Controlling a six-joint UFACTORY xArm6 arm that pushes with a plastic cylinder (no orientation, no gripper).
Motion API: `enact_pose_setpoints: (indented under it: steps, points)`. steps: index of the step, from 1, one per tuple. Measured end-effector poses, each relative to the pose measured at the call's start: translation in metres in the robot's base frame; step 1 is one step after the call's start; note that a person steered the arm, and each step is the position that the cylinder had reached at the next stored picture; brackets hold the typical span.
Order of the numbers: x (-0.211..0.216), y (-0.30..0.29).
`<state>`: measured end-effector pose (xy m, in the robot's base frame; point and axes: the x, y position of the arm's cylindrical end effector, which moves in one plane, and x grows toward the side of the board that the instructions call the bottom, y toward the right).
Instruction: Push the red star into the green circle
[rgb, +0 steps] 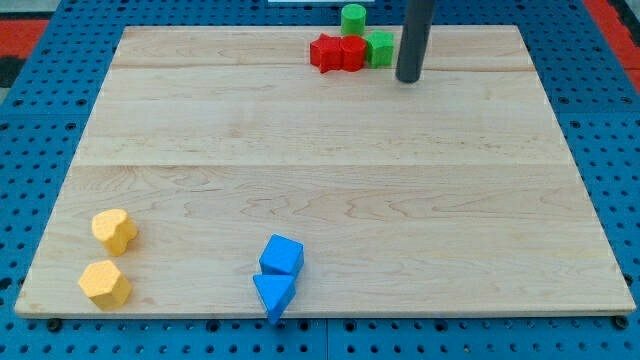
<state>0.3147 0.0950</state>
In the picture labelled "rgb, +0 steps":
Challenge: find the light wooden board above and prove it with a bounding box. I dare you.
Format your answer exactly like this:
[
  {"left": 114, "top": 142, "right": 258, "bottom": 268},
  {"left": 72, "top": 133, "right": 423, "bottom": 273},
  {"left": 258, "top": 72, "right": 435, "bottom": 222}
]
[{"left": 15, "top": 26, "right": 636, "bottom": 319}]

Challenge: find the red star block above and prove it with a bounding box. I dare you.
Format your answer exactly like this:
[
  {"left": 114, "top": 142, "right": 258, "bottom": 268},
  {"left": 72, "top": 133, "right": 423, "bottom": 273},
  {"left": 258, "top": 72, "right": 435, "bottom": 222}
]
[{"left": 310, "top": 33, "right": 343, "bottom": 73}]

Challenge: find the blue cube block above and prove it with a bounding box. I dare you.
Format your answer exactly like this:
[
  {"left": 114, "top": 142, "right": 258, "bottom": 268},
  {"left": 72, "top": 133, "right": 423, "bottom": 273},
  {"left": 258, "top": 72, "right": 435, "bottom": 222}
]
[{"left": 259, "top": 234, "right": 304, "bottom": 277}]

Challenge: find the yellow heart block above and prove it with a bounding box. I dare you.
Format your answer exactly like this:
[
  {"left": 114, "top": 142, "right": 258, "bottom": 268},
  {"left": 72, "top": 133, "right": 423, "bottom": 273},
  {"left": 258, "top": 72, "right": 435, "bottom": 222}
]
[{"left": 91, "top": 209, "right": 138, "bottom": 256}]

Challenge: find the blue triangle block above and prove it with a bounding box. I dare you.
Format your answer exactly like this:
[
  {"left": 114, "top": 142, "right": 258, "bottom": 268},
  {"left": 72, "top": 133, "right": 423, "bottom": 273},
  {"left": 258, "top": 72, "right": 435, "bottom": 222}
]
[{"left": 253, "top": 274, "right": 296, "bottom": 325}]

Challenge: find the red cylinder block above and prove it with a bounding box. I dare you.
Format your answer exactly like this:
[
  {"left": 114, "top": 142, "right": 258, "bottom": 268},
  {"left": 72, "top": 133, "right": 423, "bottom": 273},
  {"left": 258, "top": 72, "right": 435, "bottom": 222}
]
[{"left": 340, "top": 35, "right": 367, "bottom": 72}]

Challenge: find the green cylinder block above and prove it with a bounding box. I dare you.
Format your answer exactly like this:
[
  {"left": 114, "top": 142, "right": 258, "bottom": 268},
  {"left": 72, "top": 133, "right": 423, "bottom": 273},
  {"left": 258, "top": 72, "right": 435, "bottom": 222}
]
[{"left": 340, "top": 4, "right": 366, "bottom": 36}]

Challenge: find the green star block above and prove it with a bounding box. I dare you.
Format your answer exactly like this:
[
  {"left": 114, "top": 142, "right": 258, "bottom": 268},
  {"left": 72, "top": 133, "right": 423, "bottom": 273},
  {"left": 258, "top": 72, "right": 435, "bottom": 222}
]
[{"left": 365, "top": 30, "right": 394, "bottom": 68}]

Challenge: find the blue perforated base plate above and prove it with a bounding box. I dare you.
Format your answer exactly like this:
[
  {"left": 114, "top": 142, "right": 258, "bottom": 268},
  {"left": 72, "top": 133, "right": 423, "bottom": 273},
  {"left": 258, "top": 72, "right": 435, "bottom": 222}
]
[{"left": 1, "top": 1, "right": 639, "bottom": 359}]

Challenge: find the yellow hexagon block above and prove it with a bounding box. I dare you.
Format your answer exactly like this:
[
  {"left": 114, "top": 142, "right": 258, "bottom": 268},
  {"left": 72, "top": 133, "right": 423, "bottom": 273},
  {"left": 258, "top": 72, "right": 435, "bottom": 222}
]
[{"left": 78, "top": 260, "right": 133, "bottom": 311}]

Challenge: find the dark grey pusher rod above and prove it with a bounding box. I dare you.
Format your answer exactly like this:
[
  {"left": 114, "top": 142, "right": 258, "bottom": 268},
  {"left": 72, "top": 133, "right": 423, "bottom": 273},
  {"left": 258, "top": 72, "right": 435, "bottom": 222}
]
[{"left": 395, "top": 0, "right": 436, "bottom": 84}]

